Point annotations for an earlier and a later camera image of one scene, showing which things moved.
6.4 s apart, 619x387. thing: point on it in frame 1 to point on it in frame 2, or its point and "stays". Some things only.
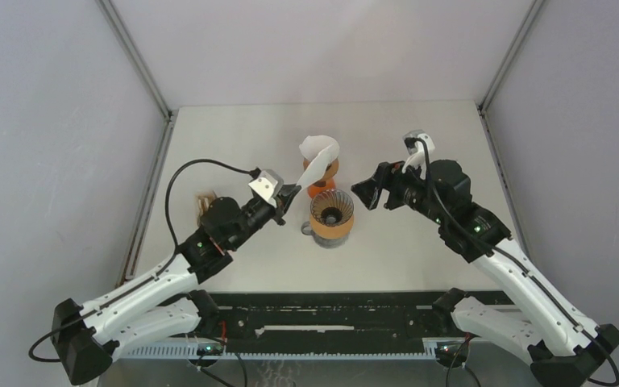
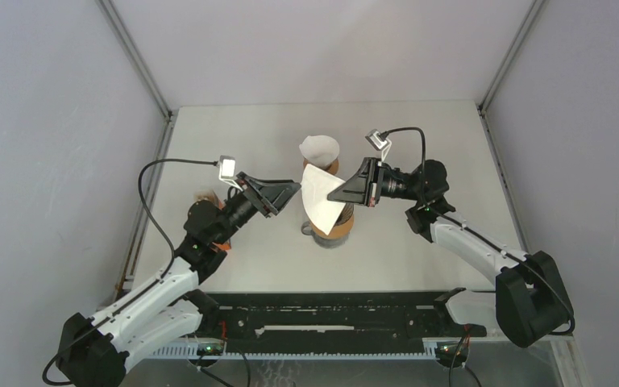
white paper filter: x=320 y=151 to x=316 y=185
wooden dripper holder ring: x=332 y=168 stays
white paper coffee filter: x=319 y=150 stays
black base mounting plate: x=347 y=315 stays
